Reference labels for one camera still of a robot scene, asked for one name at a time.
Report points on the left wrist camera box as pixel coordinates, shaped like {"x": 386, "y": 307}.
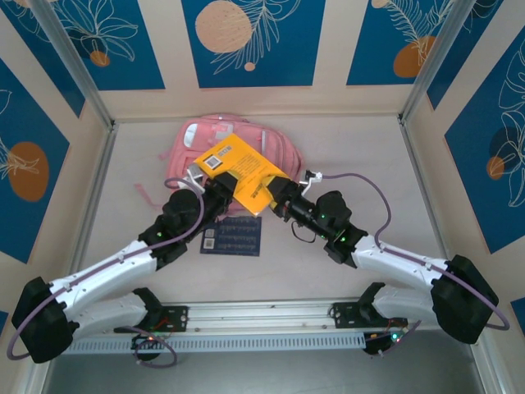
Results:
{"x": 194, "y": 174}

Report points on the aluminium side rail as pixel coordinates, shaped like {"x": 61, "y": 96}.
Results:
{"x": 102, "y": 164}
{"x": 418, "y": 164}

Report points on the pink student backpack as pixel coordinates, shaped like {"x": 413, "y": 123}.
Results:
{"x": 283, "y": 152}

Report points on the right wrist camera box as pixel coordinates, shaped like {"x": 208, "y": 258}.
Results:
{"x": 313, "y": 177}

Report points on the yellow paperback book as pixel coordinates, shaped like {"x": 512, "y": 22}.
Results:
{"x": 242, "y": 164}

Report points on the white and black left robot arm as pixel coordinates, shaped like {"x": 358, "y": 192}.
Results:
{"x": 102, "y": 275}

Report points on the aluminium frame bar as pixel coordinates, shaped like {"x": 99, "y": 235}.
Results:
{"x": 37, "y": 369}
{"x": 488, "y": 369}

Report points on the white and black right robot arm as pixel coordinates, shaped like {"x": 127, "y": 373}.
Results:
{"x": 393, "y": 258}

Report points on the grey metal shelf plate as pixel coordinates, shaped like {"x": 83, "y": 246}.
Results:
{"x": 262, "y": 377}

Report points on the aluminium frame post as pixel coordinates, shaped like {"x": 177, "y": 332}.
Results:
{"x": 70, "y": 53}
{"x": 445, "y": 53}

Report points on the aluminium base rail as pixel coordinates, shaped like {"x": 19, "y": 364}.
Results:
{"x": 262, "y": 318}

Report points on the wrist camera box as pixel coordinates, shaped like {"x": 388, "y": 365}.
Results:
{"x": 313, "y": 177}
{"x": 194, "y": 174}

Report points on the navy blue paperback book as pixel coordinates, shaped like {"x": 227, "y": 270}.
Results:
{"x": 234, "y": 238}

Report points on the small controller board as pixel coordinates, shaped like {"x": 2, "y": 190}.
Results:
{"x": 147, "y": 338}
{"x": 381, "y": 344}

